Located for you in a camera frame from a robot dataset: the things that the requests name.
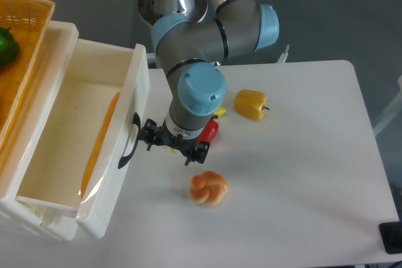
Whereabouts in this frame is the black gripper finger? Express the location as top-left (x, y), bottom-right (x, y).
top-left (183, 141), bottom-right (210, 166)
top-left (138, 119), bottom-right (164, 151)

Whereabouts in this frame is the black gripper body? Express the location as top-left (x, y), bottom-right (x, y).
top-left (158, 122), bottom-right (201, 155)

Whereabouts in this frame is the white drawer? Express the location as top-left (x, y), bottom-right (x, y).
top-left (17, 39), bottom-right (149, 240)

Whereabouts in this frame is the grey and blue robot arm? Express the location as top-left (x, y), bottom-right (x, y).
top-left (133, 0), bottom-right (280, 163)

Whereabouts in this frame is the white drawer cabinet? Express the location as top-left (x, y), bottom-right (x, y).
top-left (1, 21), bottom-right (79, 240)

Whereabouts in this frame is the red bell pepper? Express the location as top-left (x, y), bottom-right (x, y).
top-left (197, 115), bottom-right (219, 143)

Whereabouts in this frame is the knotted bread roll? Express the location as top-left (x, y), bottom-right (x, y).
top-left (188, 171), bottom-right (229, 206)

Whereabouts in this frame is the yellow banana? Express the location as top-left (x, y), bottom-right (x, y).
top-left (171, 106), bottom-right (227, 153)

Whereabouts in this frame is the orange baguette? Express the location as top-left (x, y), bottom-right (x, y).
top-left (80, 92), bottom-right (121, 198)

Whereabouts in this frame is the yellow bell pepper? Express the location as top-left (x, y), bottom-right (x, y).
top-left (234, 89), bottom-right (269, 121)

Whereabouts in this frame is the green bell pepper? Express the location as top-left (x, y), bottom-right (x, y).
top-left (0, 27), bottom-right (20, 68)

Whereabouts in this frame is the orange woven basket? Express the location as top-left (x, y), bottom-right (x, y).
top-left (1, 0), bottom-right (55, 146)

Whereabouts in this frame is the black device at table edge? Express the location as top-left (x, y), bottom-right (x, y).
top-left (379, 222), bottom-right (401, 254)

